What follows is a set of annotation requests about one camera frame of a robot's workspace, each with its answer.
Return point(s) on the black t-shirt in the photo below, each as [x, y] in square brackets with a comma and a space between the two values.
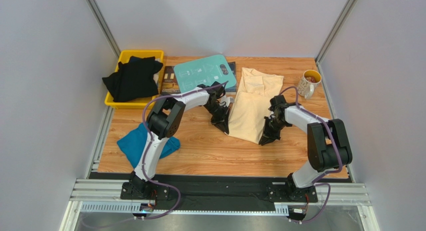
[134, 79]

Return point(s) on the aluminium frame post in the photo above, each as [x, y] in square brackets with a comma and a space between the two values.
[93, 5]
[338, 24]

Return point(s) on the yellow plastic bin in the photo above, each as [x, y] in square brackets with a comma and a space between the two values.
[138, 103]

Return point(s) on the blue t-shirt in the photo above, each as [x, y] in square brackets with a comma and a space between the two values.
[133, 145]

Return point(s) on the teal folding board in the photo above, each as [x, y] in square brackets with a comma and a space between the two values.
[206, 71]

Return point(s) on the dark Edward Tulane book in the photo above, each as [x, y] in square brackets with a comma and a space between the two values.
[169, 84]

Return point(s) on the right aluminium frame post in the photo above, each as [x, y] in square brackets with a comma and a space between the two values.
[338, 24]

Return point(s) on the cream t-shirt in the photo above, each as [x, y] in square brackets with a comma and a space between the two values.
[251, 104]

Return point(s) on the left aluminium frame post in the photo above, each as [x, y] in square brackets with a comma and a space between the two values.
[93, 5]

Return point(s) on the white patterned mug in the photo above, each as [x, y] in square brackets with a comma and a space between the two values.
[308, 83]

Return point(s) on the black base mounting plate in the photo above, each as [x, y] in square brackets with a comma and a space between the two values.
[215, 193]

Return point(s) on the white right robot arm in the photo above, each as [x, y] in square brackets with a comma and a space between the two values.
[328, 148]

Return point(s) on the aluminium front frame rail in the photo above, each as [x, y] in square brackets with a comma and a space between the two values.
[97, 195]

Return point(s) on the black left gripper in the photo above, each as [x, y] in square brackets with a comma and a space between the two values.
[220, 123]

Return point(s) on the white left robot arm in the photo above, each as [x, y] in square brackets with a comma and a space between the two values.
[164, 119]

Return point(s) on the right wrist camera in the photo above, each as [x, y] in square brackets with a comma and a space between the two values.
[279, 102]

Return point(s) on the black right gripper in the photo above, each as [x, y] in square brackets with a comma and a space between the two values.
[270, 128]

